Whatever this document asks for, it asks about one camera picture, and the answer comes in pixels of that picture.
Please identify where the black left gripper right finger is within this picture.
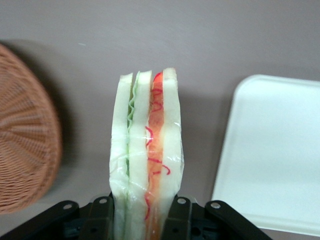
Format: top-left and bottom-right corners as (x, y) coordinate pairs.
(162, 194), (195, 240)

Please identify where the brown round wicker basket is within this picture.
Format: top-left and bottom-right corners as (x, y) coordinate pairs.
(0, 42), (63, 215)

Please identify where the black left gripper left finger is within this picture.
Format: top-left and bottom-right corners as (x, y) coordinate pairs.
(79, 196), (116, 240)

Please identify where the cream plastic tray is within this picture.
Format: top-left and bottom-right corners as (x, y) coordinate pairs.
(211, 74), (320, 236)

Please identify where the triangle sandwich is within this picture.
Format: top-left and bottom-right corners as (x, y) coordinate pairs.
(108, 66), (185, 240)

